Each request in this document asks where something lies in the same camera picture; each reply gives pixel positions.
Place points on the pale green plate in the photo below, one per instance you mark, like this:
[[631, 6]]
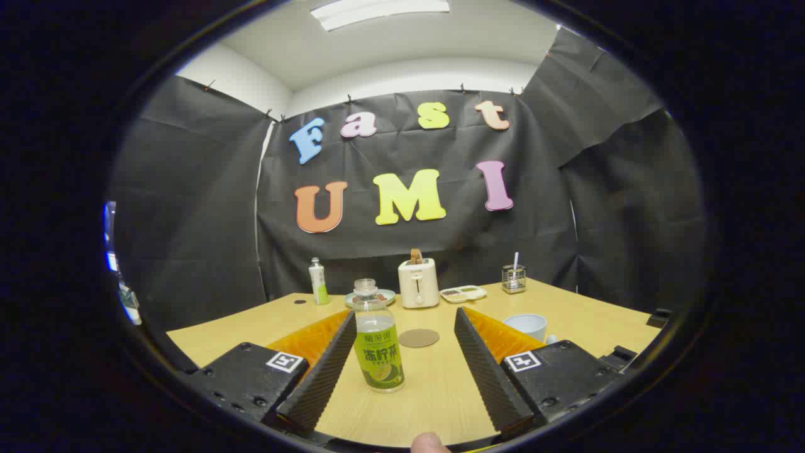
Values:
[[385, 296]]

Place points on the small white green bottle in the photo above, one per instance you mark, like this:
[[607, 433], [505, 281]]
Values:
[[319, 283]]

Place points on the bread slice in toaster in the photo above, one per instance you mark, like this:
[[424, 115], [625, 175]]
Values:
[[416, 255]]

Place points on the ceiling light panel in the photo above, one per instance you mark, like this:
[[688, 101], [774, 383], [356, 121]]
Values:
[[377, 11]]

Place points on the wooden table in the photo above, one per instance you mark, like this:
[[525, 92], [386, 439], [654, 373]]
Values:
[[427, 396]]

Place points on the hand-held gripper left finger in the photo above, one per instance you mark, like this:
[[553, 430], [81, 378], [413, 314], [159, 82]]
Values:
[[327, 377]]

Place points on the cream toaster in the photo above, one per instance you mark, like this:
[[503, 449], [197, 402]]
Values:
[[418, 286]]

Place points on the round brown coaster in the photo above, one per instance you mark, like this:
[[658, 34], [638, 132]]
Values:
[[419, 338]]

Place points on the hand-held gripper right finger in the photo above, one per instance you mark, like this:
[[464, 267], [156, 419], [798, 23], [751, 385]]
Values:
[[487, 377]]

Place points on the clear bottle with green label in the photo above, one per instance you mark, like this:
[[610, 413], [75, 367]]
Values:
[[377, 358]]

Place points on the white divided snack tray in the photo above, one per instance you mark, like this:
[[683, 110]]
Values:
[[463, 294]]

